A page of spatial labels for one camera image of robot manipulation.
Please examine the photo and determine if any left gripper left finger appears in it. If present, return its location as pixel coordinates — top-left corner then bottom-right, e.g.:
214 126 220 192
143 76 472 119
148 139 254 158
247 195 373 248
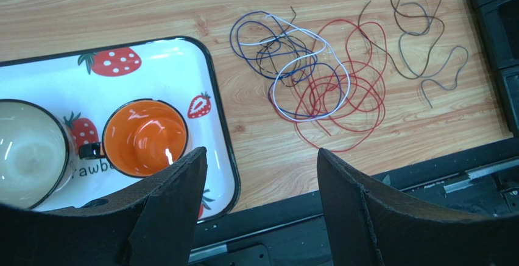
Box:
1 147 207 265

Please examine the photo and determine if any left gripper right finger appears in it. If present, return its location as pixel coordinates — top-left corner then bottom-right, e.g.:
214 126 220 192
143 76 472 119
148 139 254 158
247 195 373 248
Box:
317 149 518 265

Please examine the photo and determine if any dark brown wire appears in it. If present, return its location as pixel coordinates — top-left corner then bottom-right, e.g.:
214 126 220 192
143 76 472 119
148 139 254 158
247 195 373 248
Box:
357 0 470 109

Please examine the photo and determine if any orange enamel mug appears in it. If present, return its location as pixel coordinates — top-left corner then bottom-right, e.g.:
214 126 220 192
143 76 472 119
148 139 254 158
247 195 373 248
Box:
78 99 189 178

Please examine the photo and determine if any cream enamel bowl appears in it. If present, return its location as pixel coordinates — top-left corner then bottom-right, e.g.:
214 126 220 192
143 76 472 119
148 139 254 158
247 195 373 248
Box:
1 99 78 209

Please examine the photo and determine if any strawberry print white tray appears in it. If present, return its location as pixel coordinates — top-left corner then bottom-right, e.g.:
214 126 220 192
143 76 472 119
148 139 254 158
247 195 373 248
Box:
1 37 241 222

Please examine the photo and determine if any black compartment organizer bin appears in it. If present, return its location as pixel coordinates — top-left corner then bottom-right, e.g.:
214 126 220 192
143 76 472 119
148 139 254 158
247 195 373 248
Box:
471 0 518 138

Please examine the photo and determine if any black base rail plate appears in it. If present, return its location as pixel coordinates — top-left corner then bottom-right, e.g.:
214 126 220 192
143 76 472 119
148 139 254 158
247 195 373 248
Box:
189 138 518 265

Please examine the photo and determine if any red wire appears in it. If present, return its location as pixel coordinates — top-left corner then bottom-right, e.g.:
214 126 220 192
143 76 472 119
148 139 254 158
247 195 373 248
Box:
275 18 389 153

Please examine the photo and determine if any black thin wire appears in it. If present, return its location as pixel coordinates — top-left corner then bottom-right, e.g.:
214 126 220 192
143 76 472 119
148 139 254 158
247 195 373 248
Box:
255 6 319 88

